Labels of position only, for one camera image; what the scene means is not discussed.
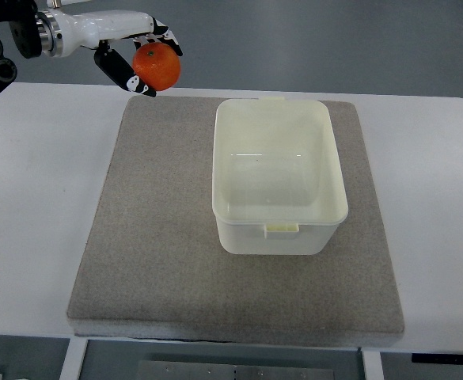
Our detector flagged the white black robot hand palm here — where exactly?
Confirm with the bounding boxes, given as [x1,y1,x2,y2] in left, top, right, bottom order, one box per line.
[59,10,154,57]

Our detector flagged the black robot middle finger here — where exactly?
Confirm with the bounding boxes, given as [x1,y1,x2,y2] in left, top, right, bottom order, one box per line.
[134,35,164,49]

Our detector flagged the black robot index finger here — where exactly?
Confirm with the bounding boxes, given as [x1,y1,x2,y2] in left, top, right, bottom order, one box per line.
[151,18,183,55]

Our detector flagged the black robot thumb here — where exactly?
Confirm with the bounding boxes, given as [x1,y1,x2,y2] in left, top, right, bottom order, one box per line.
[94,41,157,97]

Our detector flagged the orange fruit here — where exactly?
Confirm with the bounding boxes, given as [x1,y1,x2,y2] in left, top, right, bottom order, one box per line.
[132,42,181,91]

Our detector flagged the cream plastic box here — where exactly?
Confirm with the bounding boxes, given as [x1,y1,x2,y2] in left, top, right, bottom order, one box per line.
[212,98,348,255]

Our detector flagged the grey felt mat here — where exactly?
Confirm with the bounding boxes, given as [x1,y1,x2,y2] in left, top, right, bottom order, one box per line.
[66,97,404,346]

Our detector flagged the grey metal plate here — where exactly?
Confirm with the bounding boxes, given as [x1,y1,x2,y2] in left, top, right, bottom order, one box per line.
[135,360,335,380]

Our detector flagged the black control panel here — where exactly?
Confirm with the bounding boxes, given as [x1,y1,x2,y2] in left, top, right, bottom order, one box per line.
[412,353,463,365]

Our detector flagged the white table frame leg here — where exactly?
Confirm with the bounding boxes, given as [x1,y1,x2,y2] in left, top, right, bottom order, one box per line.
[59,337,88,380]
[362,350,385,380]

